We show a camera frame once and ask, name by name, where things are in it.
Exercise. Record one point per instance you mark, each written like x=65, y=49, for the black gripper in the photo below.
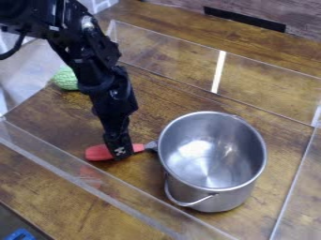
x=113, y=103

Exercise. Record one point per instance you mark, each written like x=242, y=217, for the pink handled metal spoon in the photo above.
x=99, y=152

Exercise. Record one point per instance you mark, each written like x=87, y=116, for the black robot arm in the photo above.
x=65, y=25

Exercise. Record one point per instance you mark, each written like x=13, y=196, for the stainless steel pot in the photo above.
x=212, y=154

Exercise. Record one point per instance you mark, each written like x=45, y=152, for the green bitter gourd toy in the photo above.
x=64, y=79

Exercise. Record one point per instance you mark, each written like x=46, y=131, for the blue object at corner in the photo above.
x=20, y=234

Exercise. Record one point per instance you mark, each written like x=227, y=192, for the clear acrylic barrier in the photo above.
x=112, y=200

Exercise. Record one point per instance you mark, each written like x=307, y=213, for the black wall vent strip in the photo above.
x=240, y=18

